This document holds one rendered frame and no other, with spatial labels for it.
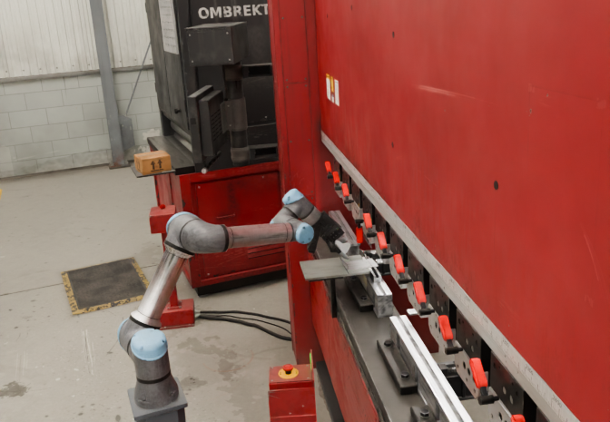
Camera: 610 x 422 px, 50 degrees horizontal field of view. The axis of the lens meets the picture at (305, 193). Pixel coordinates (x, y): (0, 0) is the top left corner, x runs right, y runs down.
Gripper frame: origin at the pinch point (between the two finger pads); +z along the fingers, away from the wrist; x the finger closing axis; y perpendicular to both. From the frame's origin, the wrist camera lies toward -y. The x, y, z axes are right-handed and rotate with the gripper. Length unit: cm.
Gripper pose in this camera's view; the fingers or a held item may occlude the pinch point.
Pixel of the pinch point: (344, 255)
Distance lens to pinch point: 268.3
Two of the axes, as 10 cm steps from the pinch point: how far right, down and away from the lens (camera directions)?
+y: 7.2, -6.9, -1.0
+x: -1.4, -2.8, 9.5
